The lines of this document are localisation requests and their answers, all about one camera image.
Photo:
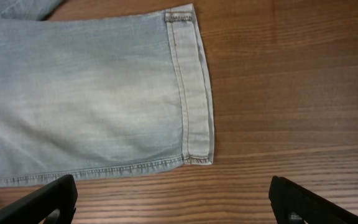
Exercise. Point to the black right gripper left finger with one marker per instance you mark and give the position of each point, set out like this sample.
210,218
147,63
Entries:
52,203

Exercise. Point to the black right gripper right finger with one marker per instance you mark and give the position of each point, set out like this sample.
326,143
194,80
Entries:
292,203

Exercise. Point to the light blue denim shorts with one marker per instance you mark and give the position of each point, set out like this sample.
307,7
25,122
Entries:
113,97

